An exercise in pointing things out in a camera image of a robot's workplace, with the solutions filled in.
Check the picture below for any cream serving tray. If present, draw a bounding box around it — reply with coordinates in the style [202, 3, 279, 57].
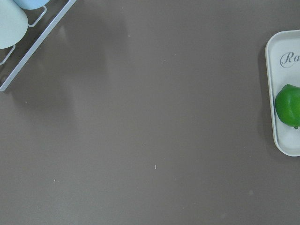
[265, 30, 300, 157]

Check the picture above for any mint green cup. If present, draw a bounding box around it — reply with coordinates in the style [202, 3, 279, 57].
[0, 0, 28, 49]

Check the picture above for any light blue cup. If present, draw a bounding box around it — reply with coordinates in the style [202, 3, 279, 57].
[14, 0, 50, 10]

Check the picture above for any green lime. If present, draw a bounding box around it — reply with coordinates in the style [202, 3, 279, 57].
[275, 84, 300, 129]

